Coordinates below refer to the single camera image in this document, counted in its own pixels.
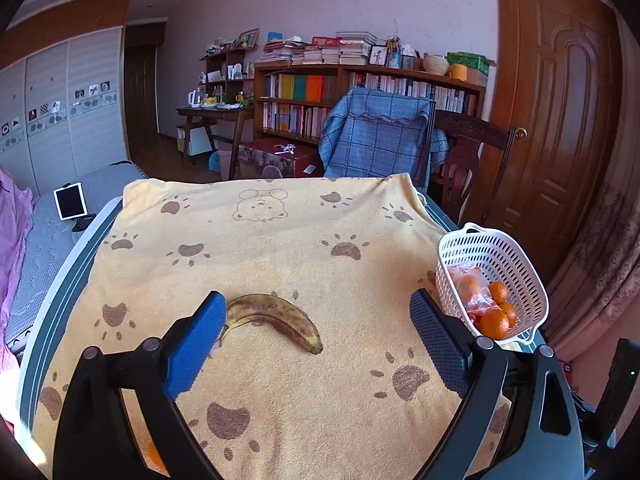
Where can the large red tomato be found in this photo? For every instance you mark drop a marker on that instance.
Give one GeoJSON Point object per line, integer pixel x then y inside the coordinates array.
{"type": "Point", "coordinates": [476, 316]}

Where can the pink quilt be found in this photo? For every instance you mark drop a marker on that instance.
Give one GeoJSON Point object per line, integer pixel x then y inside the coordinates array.
{"type": "Point", "coordinates": [12, 240]}

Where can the yellow cup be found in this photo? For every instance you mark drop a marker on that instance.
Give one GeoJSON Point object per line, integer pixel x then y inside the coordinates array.
{"type": "Point", "coordinates": [457, 72]}

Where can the spotted ripe banana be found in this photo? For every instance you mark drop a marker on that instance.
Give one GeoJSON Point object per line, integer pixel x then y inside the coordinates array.
{"type": "Point", "coordinates": [280, 312]}

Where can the stack of books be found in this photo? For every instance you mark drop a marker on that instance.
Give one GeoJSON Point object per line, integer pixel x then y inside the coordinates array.
{"type": "Point", "coordinates": [320, 50]}

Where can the small photo frame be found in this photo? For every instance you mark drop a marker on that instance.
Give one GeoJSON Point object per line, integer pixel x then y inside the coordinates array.
{"type": "Point", "coordinates": [378, 55]}

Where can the small wooden shelf unit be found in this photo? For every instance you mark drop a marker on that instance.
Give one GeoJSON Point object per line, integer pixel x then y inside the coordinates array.
{"type": "Point", "coordinates": [227, 70]}

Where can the dark wooden chair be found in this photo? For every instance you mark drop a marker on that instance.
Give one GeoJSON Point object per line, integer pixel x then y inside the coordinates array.
{"type": "Point", "coordinates": [470, 160]}

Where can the orange mandarin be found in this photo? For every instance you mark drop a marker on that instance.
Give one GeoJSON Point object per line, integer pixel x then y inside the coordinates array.
{"type": "Point", "coordinates": [492, 324]}
{"type": "Point", "coordinates": [498, 292]}
{"type": "Point", "coordinates": [509, 311]}

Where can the woven bowl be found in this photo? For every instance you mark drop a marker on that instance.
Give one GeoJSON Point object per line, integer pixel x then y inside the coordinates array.
{"type": "Point", "coordinates": [436, 65]}

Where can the grey quilted bed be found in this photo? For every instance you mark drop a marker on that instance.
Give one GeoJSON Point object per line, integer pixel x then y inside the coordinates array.
{"type": "Point", "coordinates": [40, 250]}

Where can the white drawer cabinet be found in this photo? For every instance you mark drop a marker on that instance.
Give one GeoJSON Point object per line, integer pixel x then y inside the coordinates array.
{"type": "Point", "coordinates": [197, 141]}

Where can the green box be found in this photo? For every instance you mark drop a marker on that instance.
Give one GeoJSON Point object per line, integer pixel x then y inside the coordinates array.
{"type": "Point", "coordinates": [470, 61]}

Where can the patterned curtain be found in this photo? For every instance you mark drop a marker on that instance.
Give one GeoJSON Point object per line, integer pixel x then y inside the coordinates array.
{"type": "Point", "coordinates": [595, 260]}

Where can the red printed box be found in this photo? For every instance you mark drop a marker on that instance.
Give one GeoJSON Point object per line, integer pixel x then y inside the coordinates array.
{"type": "Point", "coordinates": [270, 160]}

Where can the black tablet stand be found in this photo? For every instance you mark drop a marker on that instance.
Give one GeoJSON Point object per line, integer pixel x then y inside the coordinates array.
{"type": "Point", "coordinates": [84, 222]}

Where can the white sliding wardrobe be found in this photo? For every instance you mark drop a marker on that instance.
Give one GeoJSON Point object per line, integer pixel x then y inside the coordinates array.
{"type": "Point", "coordinates": [60, 100]}

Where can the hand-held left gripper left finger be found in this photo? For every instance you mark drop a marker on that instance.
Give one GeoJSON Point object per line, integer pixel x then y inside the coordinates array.
{"type": "Point", "coordinates": [197, 345]}

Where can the blue checked chair cover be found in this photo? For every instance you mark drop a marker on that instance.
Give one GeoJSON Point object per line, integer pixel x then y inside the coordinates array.
{"type": "Point", "coordinates": [375, 135]}

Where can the wooden bookshelf with books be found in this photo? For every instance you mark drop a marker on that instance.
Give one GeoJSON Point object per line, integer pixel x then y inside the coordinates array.
{"type": "Point", "coordinates": [300, 105]}

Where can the wooden desk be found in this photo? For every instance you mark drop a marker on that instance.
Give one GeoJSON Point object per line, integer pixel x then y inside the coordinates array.
{"type": "Point", "coordinates": [210, 112]}

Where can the white plastic basket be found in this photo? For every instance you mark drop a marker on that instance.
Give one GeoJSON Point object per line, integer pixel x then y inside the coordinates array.
{"type": "Point", "coordinates": [505, 260]}

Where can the brown panelled door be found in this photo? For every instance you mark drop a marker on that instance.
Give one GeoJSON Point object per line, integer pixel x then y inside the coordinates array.
{"type": "Point", "coordinates": [555, 110]}

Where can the yellow paw print blanket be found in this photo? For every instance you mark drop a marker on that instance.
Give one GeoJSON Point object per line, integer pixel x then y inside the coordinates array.
{"type": "Point", "coordinates": [300, 240]}

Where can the white electric kettle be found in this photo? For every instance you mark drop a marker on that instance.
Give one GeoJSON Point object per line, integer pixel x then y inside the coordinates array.
{"type": "Point", "coordinates": [194, 98]}

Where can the dark wooden doorway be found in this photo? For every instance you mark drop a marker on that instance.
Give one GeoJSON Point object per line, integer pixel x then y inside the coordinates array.
{"type": "Point", "coordinates": [142, 85]}

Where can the white tablet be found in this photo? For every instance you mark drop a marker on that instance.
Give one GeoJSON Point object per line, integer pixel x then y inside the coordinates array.
{"type": "Point", "coordinates": [70, 201]}

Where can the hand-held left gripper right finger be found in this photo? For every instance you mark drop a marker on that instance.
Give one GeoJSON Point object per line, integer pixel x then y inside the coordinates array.
{"type": "Point", "coordinates": [437, 340]}

